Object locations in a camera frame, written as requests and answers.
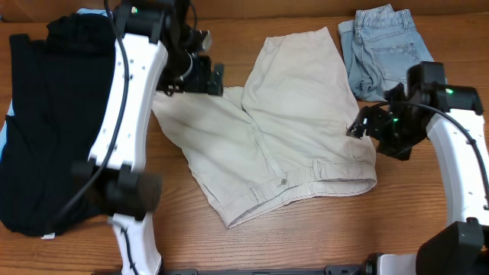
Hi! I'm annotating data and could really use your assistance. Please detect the light blue denim shorts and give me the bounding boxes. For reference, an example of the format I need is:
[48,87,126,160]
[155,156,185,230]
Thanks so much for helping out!
[338,4,433,102]

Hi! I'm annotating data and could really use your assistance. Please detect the beige cotton shorts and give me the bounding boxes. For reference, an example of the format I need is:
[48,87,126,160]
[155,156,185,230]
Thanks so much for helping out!
[152,28,377,228]

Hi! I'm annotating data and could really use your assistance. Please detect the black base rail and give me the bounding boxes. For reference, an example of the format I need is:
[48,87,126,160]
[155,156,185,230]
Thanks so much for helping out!
[163,265,364,275]

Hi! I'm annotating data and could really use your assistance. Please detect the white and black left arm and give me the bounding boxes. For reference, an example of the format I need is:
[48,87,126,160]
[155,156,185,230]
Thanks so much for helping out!
[69,0,224,274]

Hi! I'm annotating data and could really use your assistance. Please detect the black garment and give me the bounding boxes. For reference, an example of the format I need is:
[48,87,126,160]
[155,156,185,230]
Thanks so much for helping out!
[1,14,115,237]

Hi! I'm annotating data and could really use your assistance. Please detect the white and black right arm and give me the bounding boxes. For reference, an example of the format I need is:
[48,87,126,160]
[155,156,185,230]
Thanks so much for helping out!
[346,82,488,275]

